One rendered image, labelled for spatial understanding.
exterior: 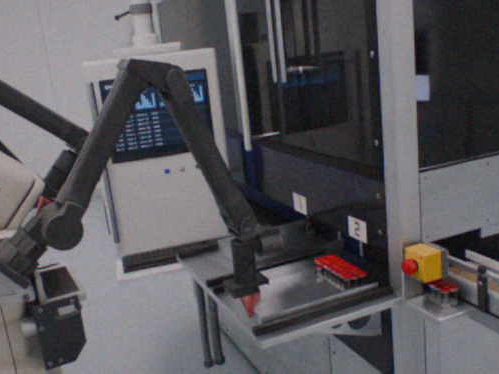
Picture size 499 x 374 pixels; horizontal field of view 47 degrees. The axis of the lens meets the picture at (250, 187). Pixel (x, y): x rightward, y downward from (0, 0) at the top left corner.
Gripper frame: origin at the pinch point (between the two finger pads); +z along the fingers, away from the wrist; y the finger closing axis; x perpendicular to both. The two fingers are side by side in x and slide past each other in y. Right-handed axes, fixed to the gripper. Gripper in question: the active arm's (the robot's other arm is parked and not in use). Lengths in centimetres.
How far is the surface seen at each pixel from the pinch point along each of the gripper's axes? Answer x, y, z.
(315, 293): 4.1, 21.4, 1.6
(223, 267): 38.4, 7.6, 2.0
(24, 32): 544, -10, -98
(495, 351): -12, 70, 27
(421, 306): -17.7, 39.2, 1.6
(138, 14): 95, 5, -80
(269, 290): 13.5, 12.0, 1.8
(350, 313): -10.6, 23.0, 1.9
